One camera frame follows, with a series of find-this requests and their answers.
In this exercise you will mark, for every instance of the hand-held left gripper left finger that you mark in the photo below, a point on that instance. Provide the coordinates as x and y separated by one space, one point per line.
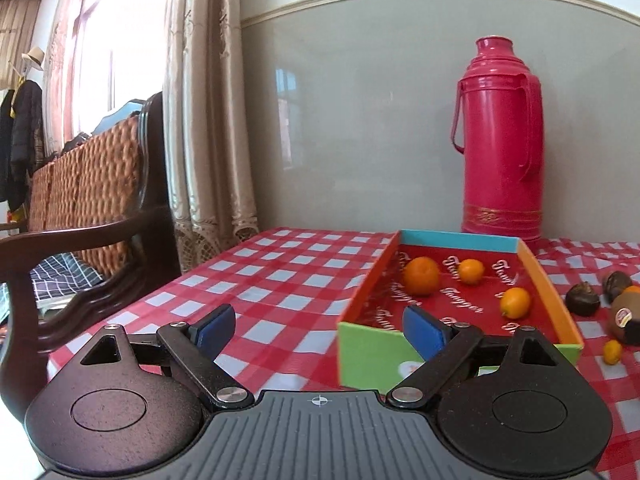
217 327

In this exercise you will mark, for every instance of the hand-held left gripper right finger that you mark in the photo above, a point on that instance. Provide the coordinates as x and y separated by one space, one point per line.
425 332

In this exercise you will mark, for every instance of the colourful cardboard box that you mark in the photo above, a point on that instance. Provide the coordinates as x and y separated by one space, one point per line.
465 290

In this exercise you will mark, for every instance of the dark brown round fruit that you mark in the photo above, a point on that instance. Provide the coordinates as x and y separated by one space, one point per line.
582 298
616 284

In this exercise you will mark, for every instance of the kiwi with sticker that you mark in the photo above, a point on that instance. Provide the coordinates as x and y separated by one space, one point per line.
625 316

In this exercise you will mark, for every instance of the large orange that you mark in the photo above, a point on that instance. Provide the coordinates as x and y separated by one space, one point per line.
421 275

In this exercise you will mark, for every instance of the small orange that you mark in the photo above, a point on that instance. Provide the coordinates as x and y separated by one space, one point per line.
632 289
471 271
515 302

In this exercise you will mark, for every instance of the red checked tablecloth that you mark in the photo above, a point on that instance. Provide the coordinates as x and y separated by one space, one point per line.
280 280

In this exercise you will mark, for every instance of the blue plaid cloth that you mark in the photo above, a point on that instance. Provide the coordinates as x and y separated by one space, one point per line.
65 277

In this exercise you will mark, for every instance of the dark wooden sofa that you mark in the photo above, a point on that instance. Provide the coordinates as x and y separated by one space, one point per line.
75 240

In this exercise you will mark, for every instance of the tiny orange kumquat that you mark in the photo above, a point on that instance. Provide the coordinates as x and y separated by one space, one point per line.
612 351

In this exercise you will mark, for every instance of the woven brown seat mat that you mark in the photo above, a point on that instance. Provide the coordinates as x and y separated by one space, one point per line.
90 180

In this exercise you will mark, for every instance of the red thermos flask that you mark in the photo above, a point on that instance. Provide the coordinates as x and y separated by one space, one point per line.
502 140

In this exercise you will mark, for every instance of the beige patterned curtain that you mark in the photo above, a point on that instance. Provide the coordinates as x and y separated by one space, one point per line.
210 110

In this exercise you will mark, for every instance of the black hanging coat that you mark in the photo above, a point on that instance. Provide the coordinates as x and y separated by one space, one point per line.
22 130

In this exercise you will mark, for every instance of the pink sheer curtain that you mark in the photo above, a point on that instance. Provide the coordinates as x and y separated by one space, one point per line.
100 50

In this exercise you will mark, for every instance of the straw hat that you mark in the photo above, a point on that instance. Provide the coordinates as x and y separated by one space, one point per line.
34 57

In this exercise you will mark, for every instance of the tan striped curtain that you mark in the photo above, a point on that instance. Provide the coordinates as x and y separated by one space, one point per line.
17 35

